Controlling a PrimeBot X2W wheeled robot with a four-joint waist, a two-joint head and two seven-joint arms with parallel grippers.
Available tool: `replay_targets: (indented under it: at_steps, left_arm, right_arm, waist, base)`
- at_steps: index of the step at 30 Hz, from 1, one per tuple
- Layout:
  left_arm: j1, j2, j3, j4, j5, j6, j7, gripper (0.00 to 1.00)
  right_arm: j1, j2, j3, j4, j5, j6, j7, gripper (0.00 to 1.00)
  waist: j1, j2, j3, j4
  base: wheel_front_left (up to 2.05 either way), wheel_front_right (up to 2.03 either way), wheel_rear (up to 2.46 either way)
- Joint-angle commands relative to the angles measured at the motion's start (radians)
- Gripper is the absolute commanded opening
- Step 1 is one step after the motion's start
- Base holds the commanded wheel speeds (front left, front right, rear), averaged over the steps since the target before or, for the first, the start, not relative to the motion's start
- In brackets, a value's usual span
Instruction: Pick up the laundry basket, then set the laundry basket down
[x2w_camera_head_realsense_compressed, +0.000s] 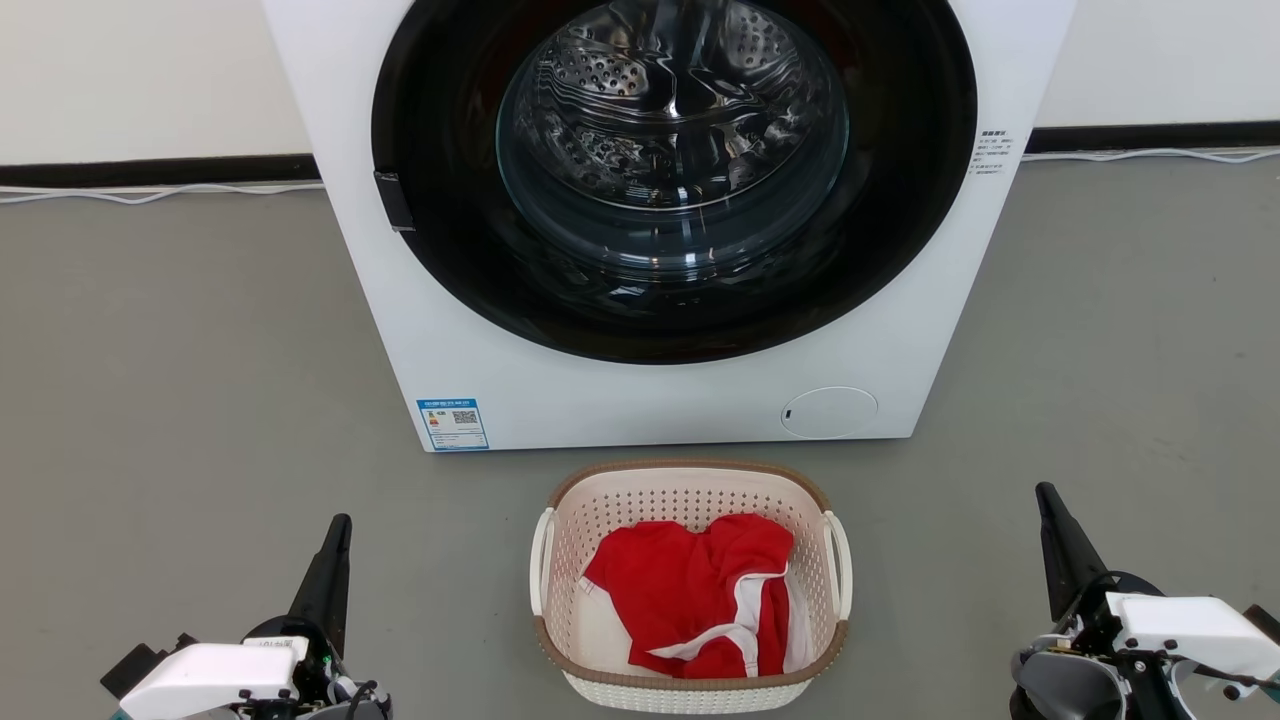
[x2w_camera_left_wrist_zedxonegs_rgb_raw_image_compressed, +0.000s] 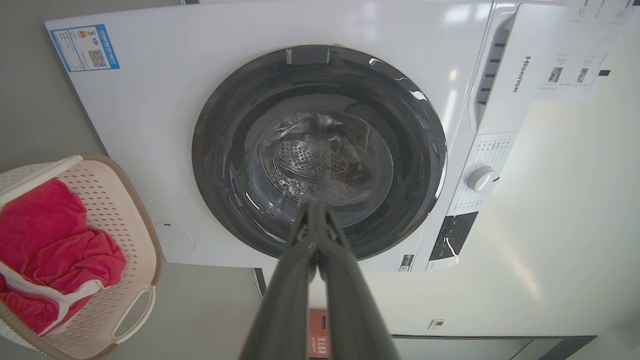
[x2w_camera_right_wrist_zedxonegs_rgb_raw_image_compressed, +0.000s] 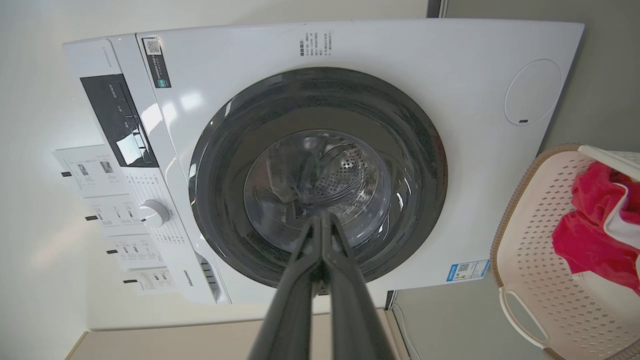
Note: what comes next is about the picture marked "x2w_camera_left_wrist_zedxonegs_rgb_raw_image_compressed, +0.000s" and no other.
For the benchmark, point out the round white filter cover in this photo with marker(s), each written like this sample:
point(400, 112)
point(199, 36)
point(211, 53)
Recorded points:
point(175, 240)

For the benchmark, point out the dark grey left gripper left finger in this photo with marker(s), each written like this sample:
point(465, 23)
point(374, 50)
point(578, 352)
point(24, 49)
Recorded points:
point(285, 300)

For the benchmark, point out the black round glass washer door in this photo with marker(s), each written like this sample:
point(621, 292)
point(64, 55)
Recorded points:
point(225, 150)

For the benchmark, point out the black washer display panel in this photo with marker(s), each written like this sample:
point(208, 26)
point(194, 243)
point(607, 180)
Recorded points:
point(454, 235)

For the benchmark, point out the white front-load washing machine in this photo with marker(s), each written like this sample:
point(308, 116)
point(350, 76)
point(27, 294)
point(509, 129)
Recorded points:
point(150, 150)

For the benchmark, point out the white detergent drawer with print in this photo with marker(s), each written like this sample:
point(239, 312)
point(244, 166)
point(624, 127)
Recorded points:
point(520, 100)

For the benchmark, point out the white round control knob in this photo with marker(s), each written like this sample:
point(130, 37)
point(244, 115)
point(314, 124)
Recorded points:
point(480, 179)

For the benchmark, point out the white printed paper sheet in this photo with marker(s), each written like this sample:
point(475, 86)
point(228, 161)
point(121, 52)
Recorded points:
point(575, 70)
point(600, 15)

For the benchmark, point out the beige perforated plastic laundry basket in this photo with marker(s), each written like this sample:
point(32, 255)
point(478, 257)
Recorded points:
point(110, 200)

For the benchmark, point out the blue energy label sticker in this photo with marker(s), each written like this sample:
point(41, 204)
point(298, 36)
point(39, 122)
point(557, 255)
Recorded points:
point(82, 47)

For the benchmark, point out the small dark square sticker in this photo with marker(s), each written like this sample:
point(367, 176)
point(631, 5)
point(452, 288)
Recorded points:
point(406, 263)

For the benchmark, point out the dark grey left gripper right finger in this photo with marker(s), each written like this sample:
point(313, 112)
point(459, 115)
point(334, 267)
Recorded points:
point(350, 310)

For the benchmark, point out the steel perforated washer drum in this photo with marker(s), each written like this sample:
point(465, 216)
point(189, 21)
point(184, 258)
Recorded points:
point(310, 155)

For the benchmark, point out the red garment with white trim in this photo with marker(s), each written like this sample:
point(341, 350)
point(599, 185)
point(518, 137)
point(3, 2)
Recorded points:
point(45, 225)

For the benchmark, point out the orange red box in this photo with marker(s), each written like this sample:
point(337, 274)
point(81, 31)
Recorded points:
point(320, 345)

